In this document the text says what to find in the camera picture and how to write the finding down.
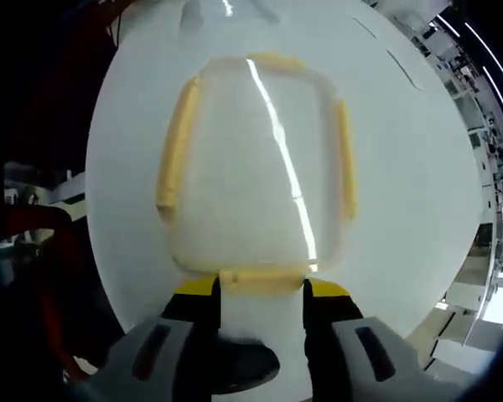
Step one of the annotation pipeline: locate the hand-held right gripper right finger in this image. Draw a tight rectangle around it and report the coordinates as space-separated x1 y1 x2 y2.
303 277 462 402

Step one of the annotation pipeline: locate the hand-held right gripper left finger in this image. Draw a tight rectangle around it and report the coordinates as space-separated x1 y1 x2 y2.
83 275 224 402

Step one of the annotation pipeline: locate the clear container with yellow clips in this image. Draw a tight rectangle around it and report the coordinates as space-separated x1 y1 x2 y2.
154 51 359 297

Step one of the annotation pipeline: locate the translucent storage box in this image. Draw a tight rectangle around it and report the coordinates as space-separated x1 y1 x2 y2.
169 54 347 280

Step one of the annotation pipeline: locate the red office chair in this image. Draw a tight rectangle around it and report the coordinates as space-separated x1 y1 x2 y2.
2 204 87 380

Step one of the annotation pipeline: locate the row of white office desks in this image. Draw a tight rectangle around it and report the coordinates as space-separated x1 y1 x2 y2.
418 16 503 269

